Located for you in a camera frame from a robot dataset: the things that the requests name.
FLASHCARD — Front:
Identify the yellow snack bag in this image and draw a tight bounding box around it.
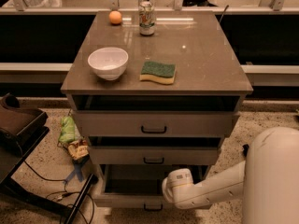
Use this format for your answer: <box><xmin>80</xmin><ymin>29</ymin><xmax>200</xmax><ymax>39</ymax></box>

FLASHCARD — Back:
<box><xmin>67</xmin><ymin>139</ymin><xmax>89</xmax><ymax>161</ymax></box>

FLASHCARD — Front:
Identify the black floor stand bar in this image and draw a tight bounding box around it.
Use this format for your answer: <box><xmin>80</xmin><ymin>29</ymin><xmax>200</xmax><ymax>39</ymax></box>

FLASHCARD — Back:
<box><xmin>242</xmin><ymin>144</ymin><xmax>249</xmax><ymax>157</ymax></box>

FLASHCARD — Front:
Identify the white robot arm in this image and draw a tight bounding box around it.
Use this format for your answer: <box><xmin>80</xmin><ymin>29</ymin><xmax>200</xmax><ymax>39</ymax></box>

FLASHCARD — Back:
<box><xmin>162</xmin><ymin>127</ymin><xmax>299</xmax><ymax>224</ymax></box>

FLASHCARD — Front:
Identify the blue tape on floor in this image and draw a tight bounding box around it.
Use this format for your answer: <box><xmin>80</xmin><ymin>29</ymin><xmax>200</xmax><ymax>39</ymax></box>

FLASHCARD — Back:
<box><xmin>64</xmin><ymin>164</ymin><xmax>83</xmax><ymax>184</ymax></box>

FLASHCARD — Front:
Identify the black cable on floor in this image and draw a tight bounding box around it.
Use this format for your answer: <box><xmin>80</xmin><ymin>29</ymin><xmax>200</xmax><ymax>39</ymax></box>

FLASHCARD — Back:
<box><xmin>23</xmin><ymin>161</ymin><xmax>95</xmax><ymax>224</ymax></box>

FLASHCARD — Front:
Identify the white bowl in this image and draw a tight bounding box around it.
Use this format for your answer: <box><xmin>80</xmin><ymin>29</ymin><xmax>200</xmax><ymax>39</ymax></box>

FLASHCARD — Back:
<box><xmin>88</xmin><ymin>47</ymin><xmax>129</xmax><ymax>80</ymax></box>

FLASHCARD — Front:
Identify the orange ball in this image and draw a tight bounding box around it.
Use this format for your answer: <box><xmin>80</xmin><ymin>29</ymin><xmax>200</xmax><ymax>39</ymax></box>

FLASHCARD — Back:
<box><xmin>109</xmin><ymin>11</ymin><xmax>122</xmax><ymax>25</ymax></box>

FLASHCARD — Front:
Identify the green yellow sponge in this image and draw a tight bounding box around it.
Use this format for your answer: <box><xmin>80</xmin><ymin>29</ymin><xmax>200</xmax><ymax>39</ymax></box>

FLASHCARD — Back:
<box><xmin>139</xmin><ymin>61</ymin><xmax>176</xmax><ymax>85</ymax></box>

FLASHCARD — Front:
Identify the soda can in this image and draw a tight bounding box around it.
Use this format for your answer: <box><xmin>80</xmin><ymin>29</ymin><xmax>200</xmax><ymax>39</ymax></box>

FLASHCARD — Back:
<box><xmin>139</xmin><ymin>1</ymin><xmax>155</xmax><ymax>35</ymax></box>

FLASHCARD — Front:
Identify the grey drawer cabinet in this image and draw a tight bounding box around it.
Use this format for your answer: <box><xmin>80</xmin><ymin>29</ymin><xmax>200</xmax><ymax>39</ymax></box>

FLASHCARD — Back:
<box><xmin>60</xmin><ymin>10</ymin><xmax>254</xmax><ymax>210</ymax></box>

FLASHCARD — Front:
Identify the black chair with stand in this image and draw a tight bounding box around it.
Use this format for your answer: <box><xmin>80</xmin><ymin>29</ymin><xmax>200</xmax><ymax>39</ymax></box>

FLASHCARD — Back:
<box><xmin>0</xmin><ymin>93</ymin><xmax>97</xmax><ymax>224</ymax></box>

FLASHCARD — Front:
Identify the grey drawer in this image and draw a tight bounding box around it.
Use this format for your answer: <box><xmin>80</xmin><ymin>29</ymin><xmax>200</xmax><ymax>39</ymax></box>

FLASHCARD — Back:
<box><xmin>88</xmin><ymin>147</ymin><xmax>220</xmax><ymax>165</ymax></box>
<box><xmin>73</xmin><ymin>111</ymin><xmax>239</xmax><ymax>137</ymax></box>
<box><xmin>94</xmin><ymin>164</ymin><xmax>207</xmax><ymax>211</ymax></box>

